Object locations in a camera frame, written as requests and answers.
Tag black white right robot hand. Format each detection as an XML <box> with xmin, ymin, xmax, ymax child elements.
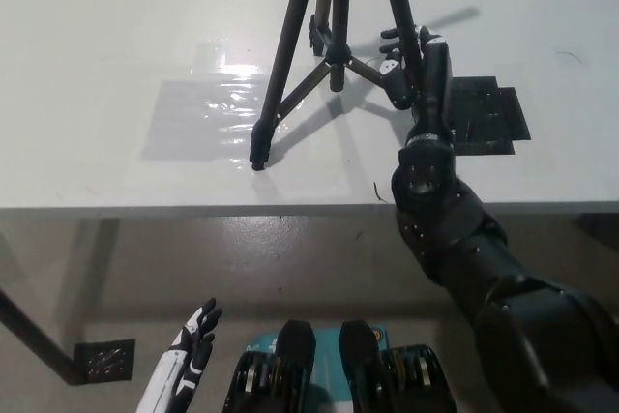
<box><xmin>378</xmin><ymin>23</ymin><xmax>456</xmax><ymax>142</ymax></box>

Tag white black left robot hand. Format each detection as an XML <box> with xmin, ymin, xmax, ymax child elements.
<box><xmin>136</xmin><ymin>297</ymin><xmax>224</xmax><ymax>413</ymax></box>

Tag bronze and black camera tripod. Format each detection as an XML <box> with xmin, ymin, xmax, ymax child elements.
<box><xmin>248</xmin><ymin>0</ymin><xmax>427</xmax><ymax>173</ymax></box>

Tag grey table leg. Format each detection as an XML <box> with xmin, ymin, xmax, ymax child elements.
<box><xmin>65</xmin><ymin>217</ymin><xmax>122</xmax><ymax>361</ymax></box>

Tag black floor plate on table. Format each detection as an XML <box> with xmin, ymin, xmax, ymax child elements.
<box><xmin>444</xmin><ymin>75</ymin><xmax>534</xmax><ymax>158</ymax></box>

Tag black perforated foot plate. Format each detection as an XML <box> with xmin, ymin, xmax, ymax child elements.
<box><xmin>74</xmin><ymin>338</ymin><xmax>135</xmax><ymax>380</ymax></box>

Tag dark metal table brace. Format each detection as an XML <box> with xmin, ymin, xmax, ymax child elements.
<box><xmin>0</xmin><ymin>286</ymin><xmax>83</xmax><ymax>388</ymax></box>

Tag clear glossy tape sheet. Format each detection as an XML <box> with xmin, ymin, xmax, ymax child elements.
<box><xmin>139</xmin><ymin>39</ymin><xmax>310</xmax><ymax>166</ymax></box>

